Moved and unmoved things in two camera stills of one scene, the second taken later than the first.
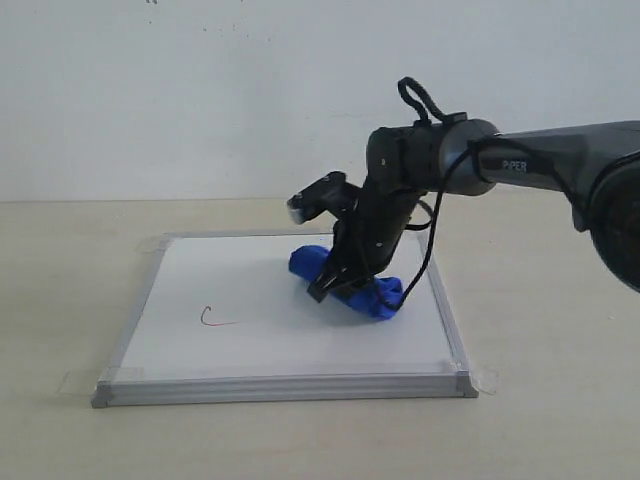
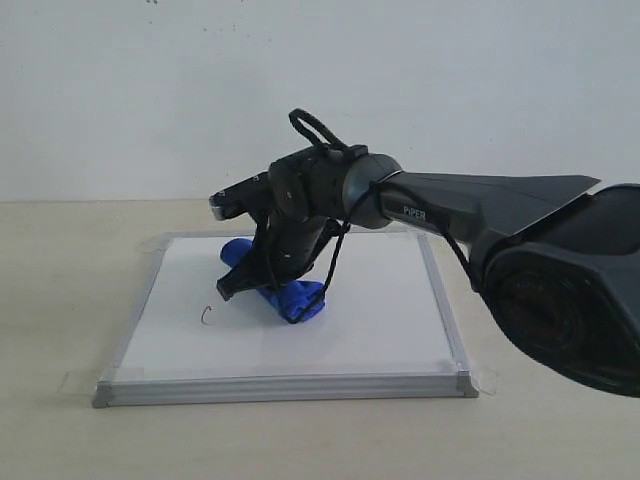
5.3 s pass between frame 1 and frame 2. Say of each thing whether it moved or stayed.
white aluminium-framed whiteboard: stayed
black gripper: moved
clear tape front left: stayed
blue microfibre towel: moved
